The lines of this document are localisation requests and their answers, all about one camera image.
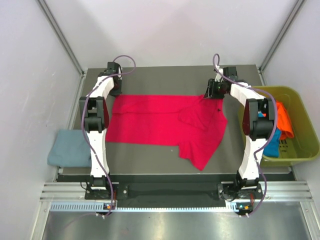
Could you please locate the orange t shirt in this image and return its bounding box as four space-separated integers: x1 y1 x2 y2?
276 101 295 140

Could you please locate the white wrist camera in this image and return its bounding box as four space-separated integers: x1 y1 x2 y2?
117 66 123 79
214 65 224 83

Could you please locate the left aluminium corner post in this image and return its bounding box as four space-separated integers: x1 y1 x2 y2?
35 0 84 75

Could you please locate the olive green plastic bin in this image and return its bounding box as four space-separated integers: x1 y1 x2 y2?
243 85 320 168

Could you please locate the aluminium frame rail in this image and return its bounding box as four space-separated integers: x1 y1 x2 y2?
40 181 313 202

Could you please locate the slotted grey cable duct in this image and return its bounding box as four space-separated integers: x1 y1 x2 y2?
49 201 253 213

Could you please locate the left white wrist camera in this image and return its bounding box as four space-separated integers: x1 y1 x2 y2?
117 66 123 79

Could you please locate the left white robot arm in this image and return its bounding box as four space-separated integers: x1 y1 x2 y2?
79 61 122 200

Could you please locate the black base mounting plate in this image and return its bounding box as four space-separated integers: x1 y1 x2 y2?
87 173 262 208

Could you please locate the right aluminium corner post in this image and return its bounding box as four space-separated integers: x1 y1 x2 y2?
258 0 306 74

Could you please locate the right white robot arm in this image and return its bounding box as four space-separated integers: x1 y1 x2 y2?
204 65 278 201

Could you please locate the aluminium corner post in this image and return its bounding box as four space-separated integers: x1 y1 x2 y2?
258 0 306 74
35 0 84 75

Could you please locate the magenta t shirt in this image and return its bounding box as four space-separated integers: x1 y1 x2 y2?
105 94 228 171

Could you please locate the folded grey-blue t shirt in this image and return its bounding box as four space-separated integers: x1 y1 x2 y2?
47 129 92 168

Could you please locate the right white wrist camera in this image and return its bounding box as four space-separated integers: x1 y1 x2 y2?
214 65 224 83

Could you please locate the blue t shirt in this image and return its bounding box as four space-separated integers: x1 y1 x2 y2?
263 128 282 158

